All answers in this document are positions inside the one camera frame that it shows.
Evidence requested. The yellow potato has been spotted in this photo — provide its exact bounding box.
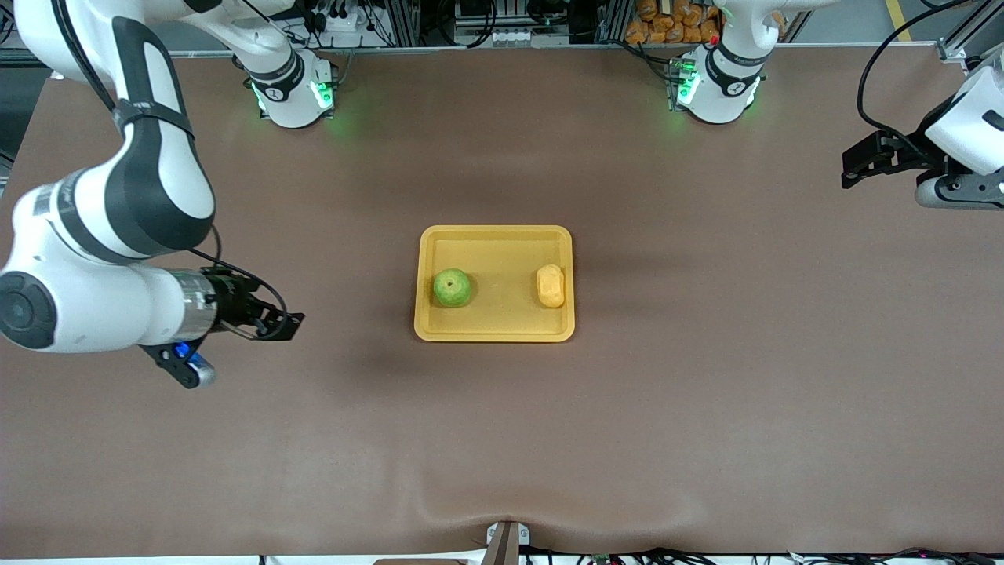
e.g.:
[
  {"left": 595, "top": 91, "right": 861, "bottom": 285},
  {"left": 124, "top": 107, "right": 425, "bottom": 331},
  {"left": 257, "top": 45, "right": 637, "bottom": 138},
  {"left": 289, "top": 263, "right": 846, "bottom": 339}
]
[{"left": 536, "top": 264, "right": 566, "bottom": 309}]

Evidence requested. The white power strip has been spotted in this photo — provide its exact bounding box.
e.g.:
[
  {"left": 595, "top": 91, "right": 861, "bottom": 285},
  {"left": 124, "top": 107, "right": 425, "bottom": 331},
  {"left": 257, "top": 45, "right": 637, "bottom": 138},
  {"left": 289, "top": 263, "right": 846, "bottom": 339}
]
[{"left": 302, "top": 0, "right": 369, "bottom": 36}]

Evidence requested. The bag of orange bread rolls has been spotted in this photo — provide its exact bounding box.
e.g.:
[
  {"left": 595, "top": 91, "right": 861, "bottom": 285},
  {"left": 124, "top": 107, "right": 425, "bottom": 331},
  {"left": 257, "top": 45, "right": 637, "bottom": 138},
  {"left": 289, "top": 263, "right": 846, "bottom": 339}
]
[{"left": 625, "top": 0, "right": 722, "bottom": 46}]

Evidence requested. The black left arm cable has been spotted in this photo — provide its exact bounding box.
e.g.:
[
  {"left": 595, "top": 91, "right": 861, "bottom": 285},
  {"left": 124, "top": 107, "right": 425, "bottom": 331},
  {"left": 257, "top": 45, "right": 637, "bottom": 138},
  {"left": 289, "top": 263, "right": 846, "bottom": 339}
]
[{"left": 857, "top": 0, "right": 973, "bottom": 151}]

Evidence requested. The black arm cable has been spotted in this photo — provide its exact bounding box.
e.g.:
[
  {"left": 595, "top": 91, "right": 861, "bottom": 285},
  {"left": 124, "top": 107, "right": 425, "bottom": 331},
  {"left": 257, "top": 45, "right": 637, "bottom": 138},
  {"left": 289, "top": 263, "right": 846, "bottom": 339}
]
[
  {"left": 857, "top": 0, "right": 973, "bottom": 151},
  {"left": 49, "top": 0, "right": 288, "bottom": 316}
]

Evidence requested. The yellow rectangular plastic tray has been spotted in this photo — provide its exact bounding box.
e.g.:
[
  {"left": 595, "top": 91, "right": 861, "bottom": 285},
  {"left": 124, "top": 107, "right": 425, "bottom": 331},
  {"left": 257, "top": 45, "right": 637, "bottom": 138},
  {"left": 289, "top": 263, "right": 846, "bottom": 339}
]
[{"left": 414, "top": 225, "right": 576, "bottom": 344}]

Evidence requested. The green apple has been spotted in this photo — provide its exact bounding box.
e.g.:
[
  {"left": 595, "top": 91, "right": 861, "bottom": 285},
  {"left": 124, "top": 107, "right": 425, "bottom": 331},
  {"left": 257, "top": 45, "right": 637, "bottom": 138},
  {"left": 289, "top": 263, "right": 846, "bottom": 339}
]
[{"left": 433, "top": 268, "right": 474, "bottom": 309}]

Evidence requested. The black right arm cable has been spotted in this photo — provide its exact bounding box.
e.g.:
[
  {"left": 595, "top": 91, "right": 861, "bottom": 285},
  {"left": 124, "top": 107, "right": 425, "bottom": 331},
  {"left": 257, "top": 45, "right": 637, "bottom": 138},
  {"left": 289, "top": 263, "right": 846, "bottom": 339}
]
[{"left": 49, "top": 0, "right": 288, "bottom": 316}]

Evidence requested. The metal table edge bracket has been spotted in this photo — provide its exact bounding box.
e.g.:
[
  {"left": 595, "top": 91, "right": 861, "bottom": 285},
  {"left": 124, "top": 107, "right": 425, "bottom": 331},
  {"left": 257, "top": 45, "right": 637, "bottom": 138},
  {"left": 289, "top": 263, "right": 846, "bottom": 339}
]
[{"left": 485, "top": 520, "right": 532, "bottom": 565}]

